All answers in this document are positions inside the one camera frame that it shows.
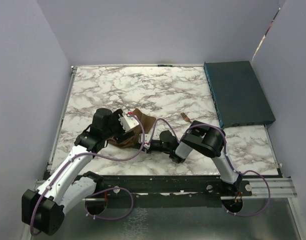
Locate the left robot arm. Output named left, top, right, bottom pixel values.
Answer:
left=22, top=108, right=144, bottom=236

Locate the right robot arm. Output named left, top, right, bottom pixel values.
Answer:
left=143, top=120, right=242, bottom=196

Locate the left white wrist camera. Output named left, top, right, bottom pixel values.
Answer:
left=119, top=115, right=140, bottom=133

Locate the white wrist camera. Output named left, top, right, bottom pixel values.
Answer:
left=138, top=133, right=151, bottom=149
left=119, top=115, right=140, bottom=133

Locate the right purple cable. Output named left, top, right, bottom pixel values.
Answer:
left=144, top=117, right=271, bottom=218

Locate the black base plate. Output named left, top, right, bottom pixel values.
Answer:
left=42, top=174, right=253, bottom=208

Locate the green black marker pen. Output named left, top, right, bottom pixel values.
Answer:
left=157, top=64, right=174, bottom=67

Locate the copper iridescent fork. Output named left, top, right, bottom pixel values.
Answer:
left=180, top=112, right=192, bottom=123

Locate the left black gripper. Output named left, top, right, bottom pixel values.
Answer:
left=103, top=109, right=134, bottom=143

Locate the brown cloth napkin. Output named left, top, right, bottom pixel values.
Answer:
left=108, top=108, right=156, bottom=149

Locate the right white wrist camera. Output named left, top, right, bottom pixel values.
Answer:
left=138, top=133, right=151, bottom=149

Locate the aluminium rail frame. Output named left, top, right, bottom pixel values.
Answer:
left=37, top=175, right=296, bottom=205

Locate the dark teal flat box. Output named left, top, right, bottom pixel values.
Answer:
left=203, top=61, right=275, bottom=129

